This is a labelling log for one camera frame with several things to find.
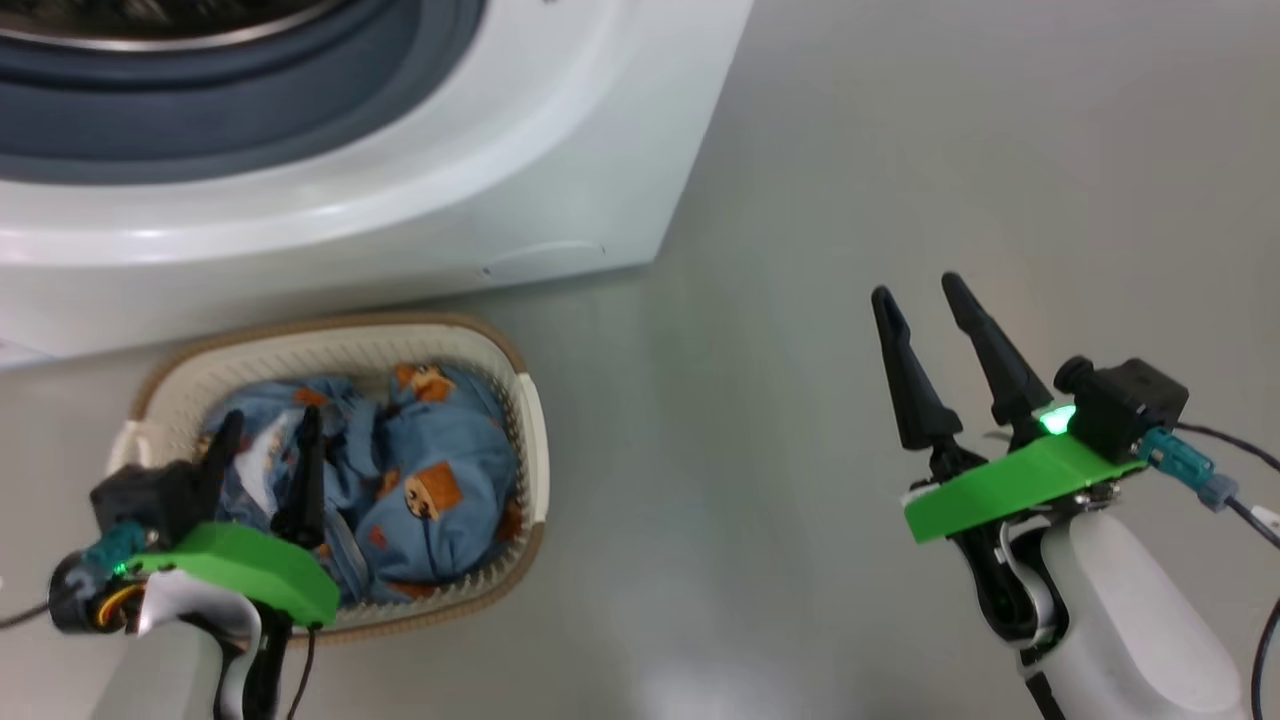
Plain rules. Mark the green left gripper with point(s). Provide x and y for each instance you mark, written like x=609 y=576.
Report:
x=250 y=565

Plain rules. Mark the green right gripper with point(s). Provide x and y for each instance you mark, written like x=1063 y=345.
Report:
x=1000 y=490

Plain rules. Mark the blue garment with white lining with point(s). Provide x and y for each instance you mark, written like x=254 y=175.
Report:
x=260 y=420

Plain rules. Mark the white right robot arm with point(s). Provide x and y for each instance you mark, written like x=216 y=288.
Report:
x=1130 y=620

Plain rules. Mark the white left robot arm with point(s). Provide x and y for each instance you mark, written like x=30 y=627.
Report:
x=170 y=660

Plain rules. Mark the cream perforated laundry basket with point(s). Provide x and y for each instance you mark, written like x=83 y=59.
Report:
x=420 y=340

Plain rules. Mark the white front-load washing machine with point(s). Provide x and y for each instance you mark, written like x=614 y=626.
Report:
x=500 y=150

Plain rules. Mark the round white filter cover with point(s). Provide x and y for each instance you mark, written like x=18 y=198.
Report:
x=545 y=260

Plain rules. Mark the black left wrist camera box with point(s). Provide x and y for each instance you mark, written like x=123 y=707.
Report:
x=150 y=495

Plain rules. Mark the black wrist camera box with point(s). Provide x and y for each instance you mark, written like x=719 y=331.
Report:
x=1130 y=405
x=150 y=495

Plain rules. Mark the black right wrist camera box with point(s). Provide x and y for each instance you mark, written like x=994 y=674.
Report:
x=1130 y=405

